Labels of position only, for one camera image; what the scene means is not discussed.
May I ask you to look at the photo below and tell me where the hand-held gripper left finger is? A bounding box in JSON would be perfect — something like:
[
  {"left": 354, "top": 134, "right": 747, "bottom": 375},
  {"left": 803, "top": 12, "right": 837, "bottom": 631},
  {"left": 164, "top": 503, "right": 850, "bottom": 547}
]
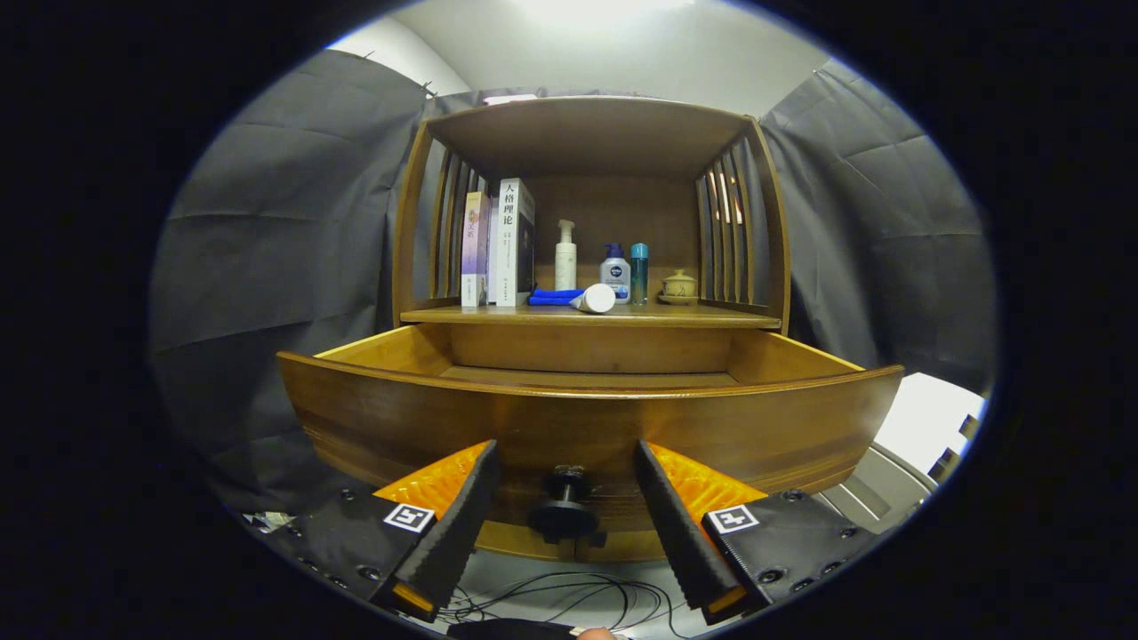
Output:
[{"left": 262, "top": 439, "right": 501, "bottom": 623}]

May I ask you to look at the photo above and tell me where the grey slatted frame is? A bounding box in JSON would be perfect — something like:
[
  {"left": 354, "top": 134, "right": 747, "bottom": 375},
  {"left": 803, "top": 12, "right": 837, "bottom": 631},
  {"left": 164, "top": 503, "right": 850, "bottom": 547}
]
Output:
[{"left": 813, "top": 443, "right": 939, "bottom": 534}]

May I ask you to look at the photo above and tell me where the black round drawer knob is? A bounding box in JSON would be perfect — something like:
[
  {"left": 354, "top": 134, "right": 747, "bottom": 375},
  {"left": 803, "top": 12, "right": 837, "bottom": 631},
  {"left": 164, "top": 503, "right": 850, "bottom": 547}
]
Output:
[{"left": 527, "top": 465, "right": 600, "bottom": 544}]

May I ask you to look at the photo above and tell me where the brown wooden cabinet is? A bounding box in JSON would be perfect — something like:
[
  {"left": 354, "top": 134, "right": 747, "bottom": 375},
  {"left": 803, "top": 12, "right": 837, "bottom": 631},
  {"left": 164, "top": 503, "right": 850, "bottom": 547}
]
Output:
[{"left": 391, "top": 95, "right": 792, "bottom": 563}]

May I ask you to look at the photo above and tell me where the thick white book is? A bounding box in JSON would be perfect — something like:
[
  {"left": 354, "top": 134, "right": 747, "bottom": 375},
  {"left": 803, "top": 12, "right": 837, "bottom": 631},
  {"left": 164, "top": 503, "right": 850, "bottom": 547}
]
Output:
[{"left": 486, "top": 178, "right": 536, "bottom": 308}]

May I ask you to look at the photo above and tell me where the white flat panel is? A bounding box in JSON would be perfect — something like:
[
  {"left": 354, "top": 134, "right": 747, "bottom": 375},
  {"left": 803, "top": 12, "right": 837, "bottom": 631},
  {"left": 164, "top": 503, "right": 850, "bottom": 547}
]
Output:
[{"left": 871, "top": 372, "right": 988, "bottom": 474}]

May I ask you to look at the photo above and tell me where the beige lidded teacup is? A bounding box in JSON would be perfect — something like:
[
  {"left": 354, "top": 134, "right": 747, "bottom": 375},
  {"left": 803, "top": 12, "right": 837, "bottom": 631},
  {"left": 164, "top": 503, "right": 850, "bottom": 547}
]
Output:
[{"left": 659, "top": 269, "right": 700, "bottom": 306}]

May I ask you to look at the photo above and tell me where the white squeeze tube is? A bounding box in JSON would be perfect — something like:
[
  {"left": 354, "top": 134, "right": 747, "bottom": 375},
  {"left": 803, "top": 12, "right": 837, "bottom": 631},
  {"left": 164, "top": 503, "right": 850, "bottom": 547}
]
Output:
[{"left": 569, "top": 283, "right": 617, "bottom": 315}]

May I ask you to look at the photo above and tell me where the wooden countertop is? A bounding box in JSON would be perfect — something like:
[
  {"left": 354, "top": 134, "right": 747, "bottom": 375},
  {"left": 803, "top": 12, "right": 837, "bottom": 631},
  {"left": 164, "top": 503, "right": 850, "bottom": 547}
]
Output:
[{"left": 400, "top": 300, "right": 783, "bottom": 330}]

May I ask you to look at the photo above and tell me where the brown wooden drawer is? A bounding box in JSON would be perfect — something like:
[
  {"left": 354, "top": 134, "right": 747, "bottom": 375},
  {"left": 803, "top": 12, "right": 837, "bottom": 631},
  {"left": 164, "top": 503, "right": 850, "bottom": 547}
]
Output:
[{"left": 276, "top": 323, "right": 906, "bottom": 563}]

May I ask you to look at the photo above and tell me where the black backdrop cloth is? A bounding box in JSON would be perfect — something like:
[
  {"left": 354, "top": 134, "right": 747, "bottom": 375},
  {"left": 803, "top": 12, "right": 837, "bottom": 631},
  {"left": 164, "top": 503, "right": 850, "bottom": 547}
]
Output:
[{"left": 147, "top": 49, "right": 1001, "bottom": 516}]

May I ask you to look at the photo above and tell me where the white pump bottle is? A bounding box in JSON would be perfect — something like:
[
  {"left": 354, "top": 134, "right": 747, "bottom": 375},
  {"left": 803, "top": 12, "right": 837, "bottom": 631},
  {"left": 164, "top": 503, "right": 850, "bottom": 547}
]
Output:
[{"left": 555, "top": 219, "right": 578, "bottom": 292}]

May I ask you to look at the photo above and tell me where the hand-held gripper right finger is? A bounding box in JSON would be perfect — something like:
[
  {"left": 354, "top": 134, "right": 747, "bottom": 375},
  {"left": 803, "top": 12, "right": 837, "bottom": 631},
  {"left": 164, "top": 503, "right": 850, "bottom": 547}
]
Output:
[{"left": 634, "top": 438, "right": 890, "bottom": 626}]

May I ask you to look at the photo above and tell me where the white bottle with blue cap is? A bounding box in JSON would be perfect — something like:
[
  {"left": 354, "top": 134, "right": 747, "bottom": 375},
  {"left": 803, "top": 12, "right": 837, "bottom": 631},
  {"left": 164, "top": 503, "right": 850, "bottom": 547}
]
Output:
[{"left": 599, "top": 243, "right": 632, "bottom": 305}]

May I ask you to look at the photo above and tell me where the purple book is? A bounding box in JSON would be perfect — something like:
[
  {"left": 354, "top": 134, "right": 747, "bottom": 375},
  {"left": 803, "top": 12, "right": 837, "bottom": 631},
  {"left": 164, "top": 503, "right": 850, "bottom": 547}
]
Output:
[{"left": 461, "top": 191, "right": 493, "bottom": 308}]

